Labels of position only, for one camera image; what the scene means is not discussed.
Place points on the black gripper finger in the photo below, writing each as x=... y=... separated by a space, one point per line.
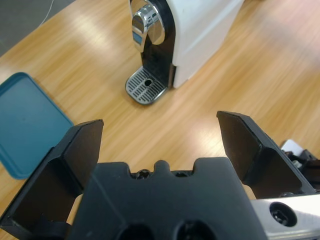
x=57 y=162
x=255 y=155

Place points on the white capsule coffee machine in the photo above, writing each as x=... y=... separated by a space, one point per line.
x=200 y=32

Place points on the teal plastic tray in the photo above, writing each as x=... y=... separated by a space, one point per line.
x=27 y=125

